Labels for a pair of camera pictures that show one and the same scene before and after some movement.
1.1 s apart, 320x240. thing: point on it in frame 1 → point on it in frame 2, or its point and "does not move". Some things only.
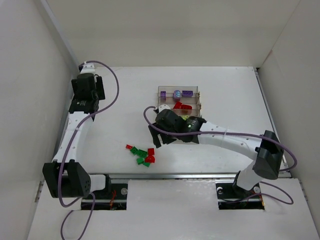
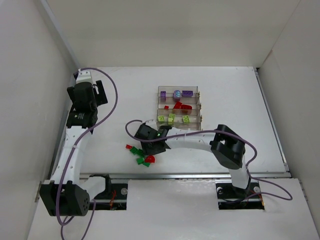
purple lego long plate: x=187 y=93 does not move
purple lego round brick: x=177 y=94 does not move
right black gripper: x=161 y=134 → x=152 y=148
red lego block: x=179 y=105 does not move
